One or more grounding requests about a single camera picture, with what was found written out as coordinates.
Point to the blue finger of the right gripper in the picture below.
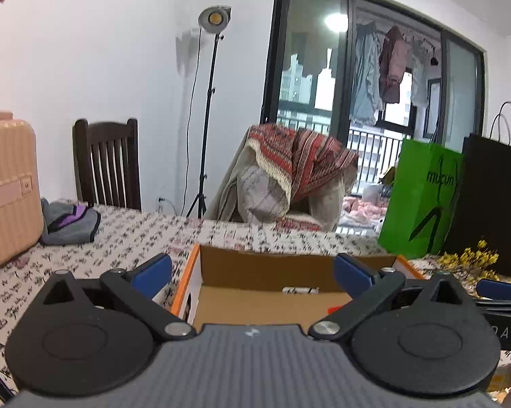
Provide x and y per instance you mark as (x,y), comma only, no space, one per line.
(491,289)

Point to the hanging clothes on balcony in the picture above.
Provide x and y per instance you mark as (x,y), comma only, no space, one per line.
(390,76)

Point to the orange cardboard pumpkin box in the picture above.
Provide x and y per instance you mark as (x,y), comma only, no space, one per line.
(221,286)

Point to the yellow dried flower branch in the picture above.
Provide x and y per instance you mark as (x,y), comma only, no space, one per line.
(472,265)

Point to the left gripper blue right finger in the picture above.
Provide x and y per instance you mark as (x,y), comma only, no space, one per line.
(353,276)

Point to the chair with red patterned blanket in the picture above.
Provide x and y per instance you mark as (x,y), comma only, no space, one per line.
(295,179)

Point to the studio light on stand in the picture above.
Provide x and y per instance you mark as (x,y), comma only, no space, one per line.
(213,21)

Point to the black paper bag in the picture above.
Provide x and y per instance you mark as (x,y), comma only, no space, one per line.
(483,208)

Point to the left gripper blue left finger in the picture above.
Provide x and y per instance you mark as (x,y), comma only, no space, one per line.
(151,276)

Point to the grey purple folded cloth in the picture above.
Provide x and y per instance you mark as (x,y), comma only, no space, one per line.
(68,224)

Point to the dark wooden chair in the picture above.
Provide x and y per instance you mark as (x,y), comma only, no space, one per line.
(106,165)

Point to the calligraphy print tablecloth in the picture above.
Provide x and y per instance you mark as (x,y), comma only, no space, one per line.
(126,238)

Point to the green mucun paper bag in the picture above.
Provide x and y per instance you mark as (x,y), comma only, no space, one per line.
(423,198)

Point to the pink mini suitcase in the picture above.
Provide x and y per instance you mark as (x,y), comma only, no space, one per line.
(21,218)

